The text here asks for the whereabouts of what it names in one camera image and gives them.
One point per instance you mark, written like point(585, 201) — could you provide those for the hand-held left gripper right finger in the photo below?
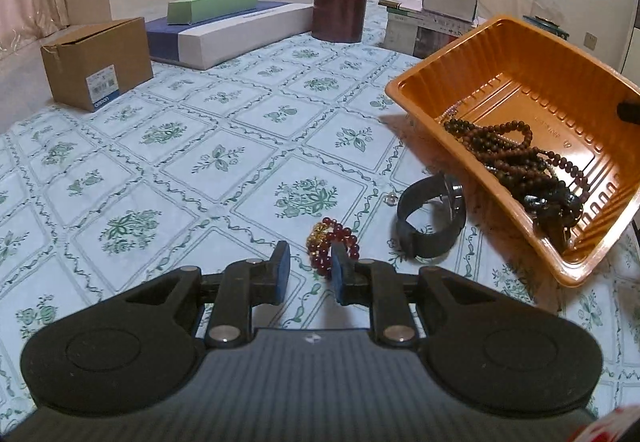
point(341, 274)

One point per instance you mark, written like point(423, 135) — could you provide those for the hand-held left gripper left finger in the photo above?
point(281, 272)

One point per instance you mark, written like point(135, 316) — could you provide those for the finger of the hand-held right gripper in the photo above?
point(630, 109)

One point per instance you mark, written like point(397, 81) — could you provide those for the orange plastic tray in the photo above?
point(550, 82)

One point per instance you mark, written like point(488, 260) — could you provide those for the black wrist watch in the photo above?
point(435, 232)

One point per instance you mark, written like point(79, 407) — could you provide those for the green floral bed sheet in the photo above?
point(200, 162)

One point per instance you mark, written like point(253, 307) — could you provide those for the long blue white box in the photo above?
point(225, 39)

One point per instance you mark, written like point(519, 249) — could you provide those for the thin pale book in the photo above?
point(397, 3)

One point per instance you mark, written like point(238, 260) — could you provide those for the long green box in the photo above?
point(210, 7)

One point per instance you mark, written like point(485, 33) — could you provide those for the brown cardboard box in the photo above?
point(95, 62)

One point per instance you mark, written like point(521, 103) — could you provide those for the wall outlet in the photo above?
point(590, 40)

